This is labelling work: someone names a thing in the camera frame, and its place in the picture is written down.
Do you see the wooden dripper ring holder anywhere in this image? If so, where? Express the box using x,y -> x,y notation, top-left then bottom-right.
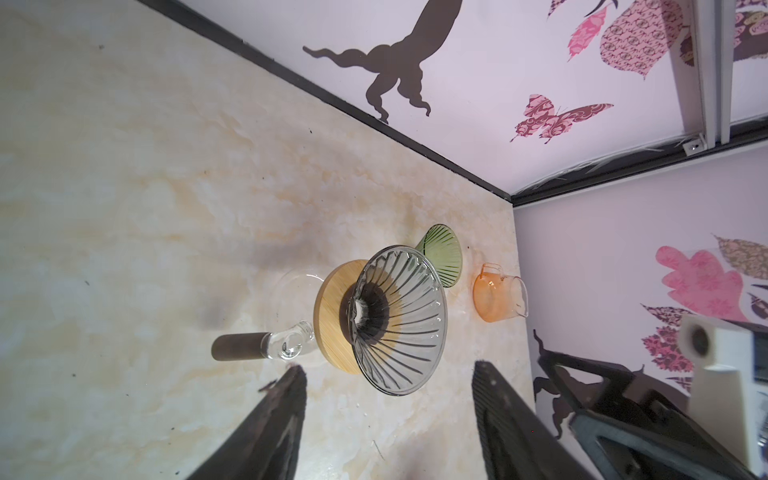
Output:
313,260 -> 366,375

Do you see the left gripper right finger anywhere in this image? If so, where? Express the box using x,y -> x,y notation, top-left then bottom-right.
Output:
471,360 -> 593,480

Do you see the clear glass carafe brown handle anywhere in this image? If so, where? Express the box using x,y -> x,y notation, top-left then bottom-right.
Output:
211,270 -> 325,367

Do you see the grey glass dripper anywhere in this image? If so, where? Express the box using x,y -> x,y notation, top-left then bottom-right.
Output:
347,245 -> 448,397

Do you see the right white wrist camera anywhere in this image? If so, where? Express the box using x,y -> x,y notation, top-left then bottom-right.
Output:
677,314 -> 767,477

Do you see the green glass dripper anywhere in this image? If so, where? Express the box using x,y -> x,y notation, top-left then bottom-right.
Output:
415,224 -> 463,289

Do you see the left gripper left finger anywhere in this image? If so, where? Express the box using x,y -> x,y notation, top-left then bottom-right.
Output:
189,364 -> 307,479

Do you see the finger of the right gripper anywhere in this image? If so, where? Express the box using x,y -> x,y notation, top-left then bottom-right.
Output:
535,351 -> 642,414

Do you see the back aluminium rail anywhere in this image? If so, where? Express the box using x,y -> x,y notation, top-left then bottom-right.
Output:
683,1 -> 736,156

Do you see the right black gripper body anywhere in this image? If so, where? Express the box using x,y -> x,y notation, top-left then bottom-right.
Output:
569,388 -> 756,479

